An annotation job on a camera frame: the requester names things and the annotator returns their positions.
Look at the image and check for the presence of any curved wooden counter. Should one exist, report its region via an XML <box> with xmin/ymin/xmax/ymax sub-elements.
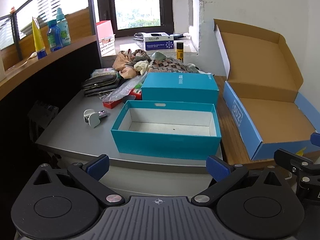
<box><xmin>0</xmin><ymin>34</ymin><xmax>98</xmax><ymax>101</ymax></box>

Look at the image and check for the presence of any office glass partition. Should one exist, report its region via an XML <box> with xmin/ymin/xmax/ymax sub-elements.
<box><xmin>0</xmin><ymin>0</ymin><xmax>91</xmax><ymax>68</ymax></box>

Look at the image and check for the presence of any yellow tube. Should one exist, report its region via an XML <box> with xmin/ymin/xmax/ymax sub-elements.
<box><xmin>32</xmin><ymin>17</ymin><xmax>47</xmax><ymax>59</ymax></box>

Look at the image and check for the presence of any white perforated basket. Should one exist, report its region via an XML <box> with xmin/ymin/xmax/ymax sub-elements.
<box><xmin>97</xmin><ymin>34</ymin><xmax>117</xmax><ymax>57</ymax></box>

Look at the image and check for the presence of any grey pedestal cabinet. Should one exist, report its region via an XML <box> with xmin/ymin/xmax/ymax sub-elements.
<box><xmin>49</xmin><ymin>152</ymin><xmax>223</xmax><ymax>198</ymax></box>

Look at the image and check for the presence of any large blue cardboard box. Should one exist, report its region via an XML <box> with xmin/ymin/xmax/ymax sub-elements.
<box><xmin>213</xmin><ymin>19</ymin><xmax>320</xmax><ymax>161</ymax></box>

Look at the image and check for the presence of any white cloth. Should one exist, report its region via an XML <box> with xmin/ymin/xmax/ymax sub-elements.
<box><xmin>133</xmin><ymin>60</ymin><xmax>151</xmax><ymax>76</ymax></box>

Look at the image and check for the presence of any white and metal clip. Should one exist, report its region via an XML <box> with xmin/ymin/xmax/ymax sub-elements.
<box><xmin>83</xmin><ymin>109</ymin><xmax>108</xmax><ymax>128</ymax></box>

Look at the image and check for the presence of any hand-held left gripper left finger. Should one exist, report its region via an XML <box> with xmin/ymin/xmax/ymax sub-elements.
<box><xmin>32</xmin><ymin>154</ymin><xmax>125</xmax><ymax>207</ymax></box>

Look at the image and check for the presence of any closed teal box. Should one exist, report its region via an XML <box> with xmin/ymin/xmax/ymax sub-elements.
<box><xmin>141</xmin><ymin>72</ymin><xmax>220</xmax><ymax>104</ymax></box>

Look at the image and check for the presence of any grey desktop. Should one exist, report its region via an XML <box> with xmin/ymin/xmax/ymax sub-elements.
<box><xmin>36</xmin><ymin>87</ymin><xmax>223</xmax><ymax>168</ymax></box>

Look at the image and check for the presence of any teal open box base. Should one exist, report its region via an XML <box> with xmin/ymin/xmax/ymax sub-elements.
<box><xmin>111</xmin><ymin>100</ymin><xmax>222</xmax><ymax>160</ymax></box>

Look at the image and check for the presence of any yellow and black can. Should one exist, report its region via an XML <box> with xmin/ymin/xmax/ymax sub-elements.
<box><xmin>176</xmin><ymin>42</ymin><xmax>185</xmax><ymax>64</ymax></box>

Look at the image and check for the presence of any light blue bottle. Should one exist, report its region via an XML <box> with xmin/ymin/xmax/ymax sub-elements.
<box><xmin>56</xmin><ymin>7</ymin><xmax>71</xmax><ymax>47</ymax></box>

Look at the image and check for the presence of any clear plastic bag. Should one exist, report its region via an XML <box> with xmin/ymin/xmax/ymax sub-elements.
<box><xmin>102</xmin><ymin>72</ymin><xmax>148</xmax><ymax>103</ymax></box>

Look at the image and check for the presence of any pink box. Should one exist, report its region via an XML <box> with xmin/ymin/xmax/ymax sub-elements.
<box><xmin>96</xmin><ymin>20</ymin><xmax>112</xmax><ymax>41</ymax></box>

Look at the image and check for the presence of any dark window frame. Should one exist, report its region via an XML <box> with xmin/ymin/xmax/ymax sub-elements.
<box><xmin>94</xmin><ymin>0</ymin><xmax>175</xmax><ymax>38</ymax></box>

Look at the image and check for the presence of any red box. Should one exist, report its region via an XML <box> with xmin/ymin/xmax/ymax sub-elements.
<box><xmin>102</xmin><ymin>90</ymin><xmax>142</xmax><ymax>109</ymax></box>

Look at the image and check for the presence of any patterned knit cloth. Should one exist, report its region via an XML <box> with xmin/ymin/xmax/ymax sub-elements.
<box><xmin>147</xmin><ymin>55</ymin><xmax>198</xmax><ymax>75</ymax></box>

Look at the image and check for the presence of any black leather wallet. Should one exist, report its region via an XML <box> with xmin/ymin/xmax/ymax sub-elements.
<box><xmin>82</xmin><ymin>76</ymin><xmax>122</xmax><ymax>97</ymax></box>

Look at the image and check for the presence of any blue and white glove box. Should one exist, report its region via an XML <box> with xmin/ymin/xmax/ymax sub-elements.
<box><xmin>143</xmin><ymin>32</ymin><xmax>175</xmax><ymax>52</ymax></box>

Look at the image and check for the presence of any clear packaged item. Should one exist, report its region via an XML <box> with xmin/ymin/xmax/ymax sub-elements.
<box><xmin>90</xmin><ymin>68</ymin><xmax>117</xmax><ymax>80</ymax></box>

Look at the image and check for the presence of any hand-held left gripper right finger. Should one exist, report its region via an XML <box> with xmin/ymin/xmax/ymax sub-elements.
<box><xmin>191</xmin><ymin>155</ymin><xmax>285</xmax><ymax>207</ymax></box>

